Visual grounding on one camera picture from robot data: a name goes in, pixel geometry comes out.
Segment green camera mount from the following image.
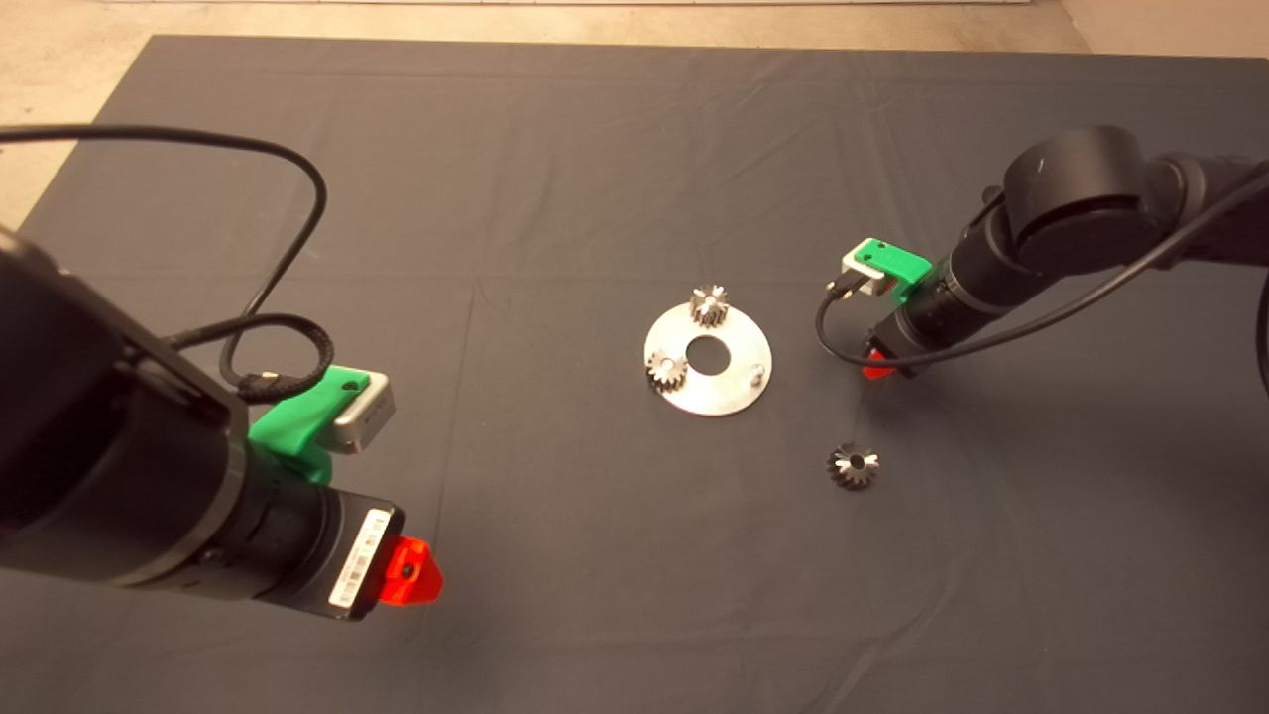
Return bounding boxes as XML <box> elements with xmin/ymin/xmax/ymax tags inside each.
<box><xmin>855</xmin><ymin>238</ymin><xmax>935</xmax><ymax>303</ymax></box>
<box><xmin>248</xmin><ymin>365</ymin><xmax>373</xmax><ymax>487</ymax></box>

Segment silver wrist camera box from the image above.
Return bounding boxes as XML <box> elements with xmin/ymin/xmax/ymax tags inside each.
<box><xmin>841</xmin><ymin>248</ymin><xmax>888</xmax><ymax>297</ymax></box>
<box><xmin>332</xmin><ymin>375</ymin><xmax>398</xmax><ymax>455</ymax></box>

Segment round metal plate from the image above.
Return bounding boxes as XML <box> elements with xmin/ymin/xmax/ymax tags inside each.
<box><xmin>643</xmin><ymin>300</ymin><xmax>773</xmax><ymax>417</ymax></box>

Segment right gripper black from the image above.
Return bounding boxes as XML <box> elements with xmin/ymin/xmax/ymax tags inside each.
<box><xmin>861</xmin><ymin>283</ymin><xmax>978</xmax><ymax>381</ymax></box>

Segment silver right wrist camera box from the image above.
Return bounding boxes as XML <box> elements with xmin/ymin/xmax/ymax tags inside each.
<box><xmin>841</xmin><ymin>248</ymin><xmax>888</xmax><ymax>297</ymax></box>

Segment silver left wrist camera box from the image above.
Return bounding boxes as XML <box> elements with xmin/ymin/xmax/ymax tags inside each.
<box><xmin>332</xmin><ymin>375</ymin><xmax>398</xmax><ymax>455</ymax></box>

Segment small steel gear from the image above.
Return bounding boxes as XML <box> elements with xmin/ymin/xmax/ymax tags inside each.
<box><xmin>827</xmin><ymin>441</ymin><xmax>881</xmax><ymax>491</ymax></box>

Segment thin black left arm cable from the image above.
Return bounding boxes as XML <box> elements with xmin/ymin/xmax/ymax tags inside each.
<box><xmin>0</xmin><ymin>124</ymin><xmax>330</xmax><ymax>390</ymax></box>

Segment green left camera mount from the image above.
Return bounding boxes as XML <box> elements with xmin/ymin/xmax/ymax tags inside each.
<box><xmin>248</xmin><ymin>365</ymin><xmax>373</xmax><ymax>487</ymax></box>

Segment braided black left camera cable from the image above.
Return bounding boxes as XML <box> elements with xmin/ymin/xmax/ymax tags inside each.
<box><xmin>164</xmin><ymin>312</ymin><xmax>336</xmax><ymax>405</ymax></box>

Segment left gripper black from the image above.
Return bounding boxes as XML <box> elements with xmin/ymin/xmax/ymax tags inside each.
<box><xmin>243</xmin><ymin>474</ymin><xmax>445</xmax><ymax>624</ymax></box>

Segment green right camera mount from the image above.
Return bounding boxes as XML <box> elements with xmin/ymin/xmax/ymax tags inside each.
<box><xmin>855</xmin><ymin>238</ymin><xmax>935</xmax><ymax>303</ymax></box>

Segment dark grey table cloth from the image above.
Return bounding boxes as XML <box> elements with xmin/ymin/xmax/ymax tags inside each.
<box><xmin>0</xmin><ymin>35</ymin><xmax>1269</xmax><ymax>714</ymax></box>

